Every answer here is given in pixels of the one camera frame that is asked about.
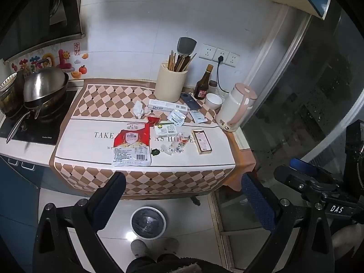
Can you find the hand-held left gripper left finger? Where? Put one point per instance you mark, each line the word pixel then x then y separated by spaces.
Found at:
pixel 109 203

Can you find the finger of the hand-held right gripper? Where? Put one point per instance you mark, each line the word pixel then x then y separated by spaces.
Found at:
pixel 288 176
pixel 303 166

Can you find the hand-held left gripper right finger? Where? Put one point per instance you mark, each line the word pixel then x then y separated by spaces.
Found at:
pixel 257 202

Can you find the white round trash bin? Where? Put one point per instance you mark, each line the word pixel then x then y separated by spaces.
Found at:
pixel 148 221

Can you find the red and white sugar bag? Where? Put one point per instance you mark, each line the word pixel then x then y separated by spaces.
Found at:
pixel 130 153

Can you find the white tissue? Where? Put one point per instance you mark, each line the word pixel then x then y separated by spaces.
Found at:
pixel 139 109

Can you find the checkered brown table mat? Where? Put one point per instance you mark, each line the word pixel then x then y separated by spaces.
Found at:
pixel 85 145

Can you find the small green scrap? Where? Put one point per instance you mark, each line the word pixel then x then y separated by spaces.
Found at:
pixel 155 152

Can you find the beige rectangular box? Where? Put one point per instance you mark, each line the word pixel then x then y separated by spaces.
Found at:
pixel 202 142

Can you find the white and pink kettle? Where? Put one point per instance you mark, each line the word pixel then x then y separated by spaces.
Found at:
pixel 233 111

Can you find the person's black fuzzy legs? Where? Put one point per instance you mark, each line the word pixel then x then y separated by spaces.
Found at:
pixel 170 266

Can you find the small green and white box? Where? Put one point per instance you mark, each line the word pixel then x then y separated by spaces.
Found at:
pixel 165 130

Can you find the crumpled clear plastic wrapper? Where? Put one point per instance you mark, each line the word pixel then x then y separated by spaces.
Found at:
pixel 179 142

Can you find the blue base cabinet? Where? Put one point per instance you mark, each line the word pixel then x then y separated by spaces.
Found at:
pixel 17 190

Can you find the black induction cooktop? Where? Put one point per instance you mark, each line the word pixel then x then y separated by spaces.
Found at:
pixel 39 132

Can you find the white sachet with dark print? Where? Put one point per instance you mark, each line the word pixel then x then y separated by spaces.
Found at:
pixel 196 116
pixel 176 117

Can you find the white bowl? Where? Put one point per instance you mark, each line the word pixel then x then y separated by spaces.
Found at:
pixel 213 101

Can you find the long white toothpaste box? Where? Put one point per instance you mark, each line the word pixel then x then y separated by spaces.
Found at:
pixel 166 107

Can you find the dark frying pan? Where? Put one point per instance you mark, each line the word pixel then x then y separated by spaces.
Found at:
pixel 45 106

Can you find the small lidded jar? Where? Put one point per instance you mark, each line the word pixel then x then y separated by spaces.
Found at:
pixel 213 86

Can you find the dark blue flat case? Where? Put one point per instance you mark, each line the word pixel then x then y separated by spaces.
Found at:
pixel 190 101

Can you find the dark sauce bottle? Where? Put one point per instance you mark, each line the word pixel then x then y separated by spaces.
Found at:
pixel 202 89

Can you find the beige utensil holder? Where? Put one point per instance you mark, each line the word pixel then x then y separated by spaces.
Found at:
pixel 169 85

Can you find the steel wok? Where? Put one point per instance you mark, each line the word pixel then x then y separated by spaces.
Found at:
pixel 45 82

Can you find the dark cooking pot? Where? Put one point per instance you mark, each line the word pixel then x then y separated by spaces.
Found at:
pixel 10 103

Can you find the bundle of wooden chopsticks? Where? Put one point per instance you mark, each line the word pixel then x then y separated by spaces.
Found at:
pixel 172 61

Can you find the patterned bowl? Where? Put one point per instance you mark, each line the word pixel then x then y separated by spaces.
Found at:
pixel 8 81

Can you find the grey spatula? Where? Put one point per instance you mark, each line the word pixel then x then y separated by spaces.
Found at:
pixel 186 46

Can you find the black range hood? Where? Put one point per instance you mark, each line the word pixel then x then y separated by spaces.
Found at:
pixel 37 14

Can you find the white wall socket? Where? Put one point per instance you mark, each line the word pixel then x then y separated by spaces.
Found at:
pixel 232 59
pixel 223 54
pixel 207 51

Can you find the colourful wall stickers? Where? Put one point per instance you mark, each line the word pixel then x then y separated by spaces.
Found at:
pixel 64 59

